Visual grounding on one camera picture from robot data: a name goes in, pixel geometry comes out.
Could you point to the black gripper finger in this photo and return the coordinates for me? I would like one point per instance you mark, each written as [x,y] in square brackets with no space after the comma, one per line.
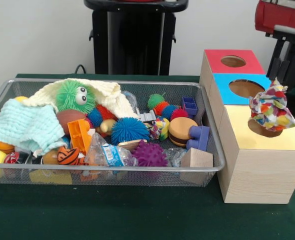
[287,72]
[276,67]

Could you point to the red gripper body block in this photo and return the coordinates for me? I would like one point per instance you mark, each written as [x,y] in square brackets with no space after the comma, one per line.
[282,17]

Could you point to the multicolour fabric knot toy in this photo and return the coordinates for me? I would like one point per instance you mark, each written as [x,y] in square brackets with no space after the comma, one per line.
[272,110]

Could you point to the yellow multicolour knot toy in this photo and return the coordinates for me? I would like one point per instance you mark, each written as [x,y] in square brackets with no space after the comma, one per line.
[160,128]

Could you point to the cream waffle cloth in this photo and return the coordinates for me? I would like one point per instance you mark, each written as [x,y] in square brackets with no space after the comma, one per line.
[112,98]

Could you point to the wooden box with three holes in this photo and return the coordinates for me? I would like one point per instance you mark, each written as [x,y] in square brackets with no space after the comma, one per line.
[260,175]

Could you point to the shallow clear mesh bin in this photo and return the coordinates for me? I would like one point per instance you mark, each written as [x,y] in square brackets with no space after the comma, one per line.
[147,178]

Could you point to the purple toy block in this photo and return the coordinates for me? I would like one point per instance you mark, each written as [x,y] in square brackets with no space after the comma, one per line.
[200,138]

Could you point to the round tan wooden disc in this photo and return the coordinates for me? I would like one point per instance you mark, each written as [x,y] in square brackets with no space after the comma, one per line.
[182,127]

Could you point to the plain wooden cube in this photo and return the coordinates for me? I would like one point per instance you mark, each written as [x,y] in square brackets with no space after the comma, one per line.
[197,158]

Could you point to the purple spiky ball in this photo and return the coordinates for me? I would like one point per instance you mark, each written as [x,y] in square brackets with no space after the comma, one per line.
[150,155]

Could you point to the blue spiky ball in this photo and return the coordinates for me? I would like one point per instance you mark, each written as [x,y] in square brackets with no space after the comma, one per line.
[130,131]

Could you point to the crushed clear plastic bottle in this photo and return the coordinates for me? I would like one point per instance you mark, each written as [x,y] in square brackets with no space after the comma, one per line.
[110,152]

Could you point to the green fuzzy googly-eyed toy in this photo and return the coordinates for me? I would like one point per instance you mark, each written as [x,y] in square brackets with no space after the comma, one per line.
[68,96]

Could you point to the light blue waffle cloth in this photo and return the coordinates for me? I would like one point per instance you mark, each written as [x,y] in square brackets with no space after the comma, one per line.
[25,122]

